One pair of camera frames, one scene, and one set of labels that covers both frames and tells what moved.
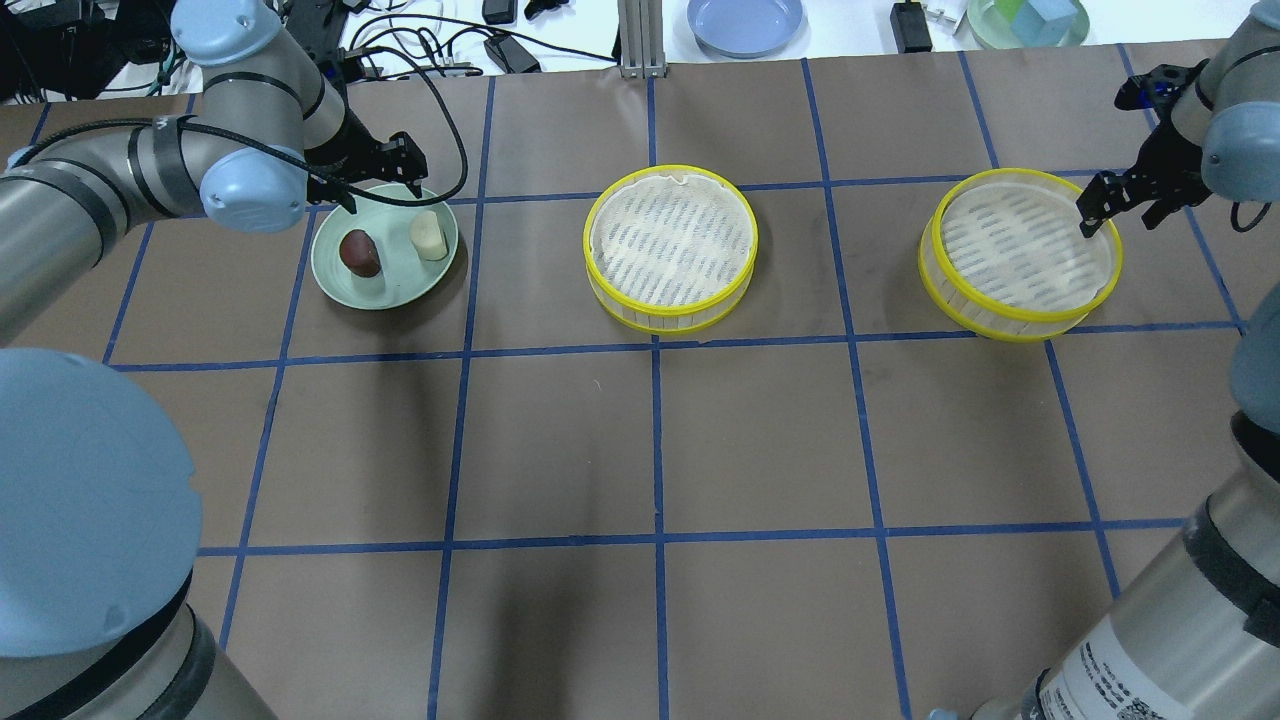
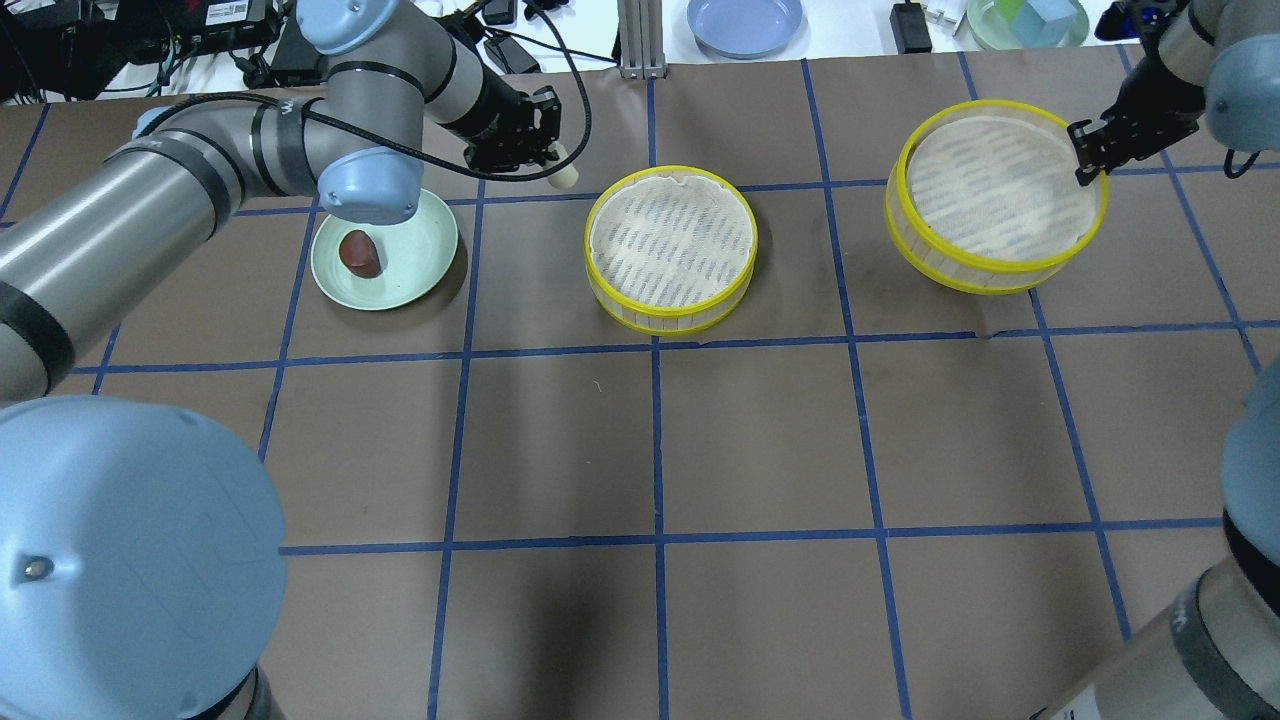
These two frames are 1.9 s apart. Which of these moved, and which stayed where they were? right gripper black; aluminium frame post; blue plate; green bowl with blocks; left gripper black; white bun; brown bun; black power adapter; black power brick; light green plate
Moved: white bun; right gripper black; left gripper black
Stayed: blue plate; brown bun; black power brick; black power adapter; green bowl with blocks; light green plate; aluminium frame post
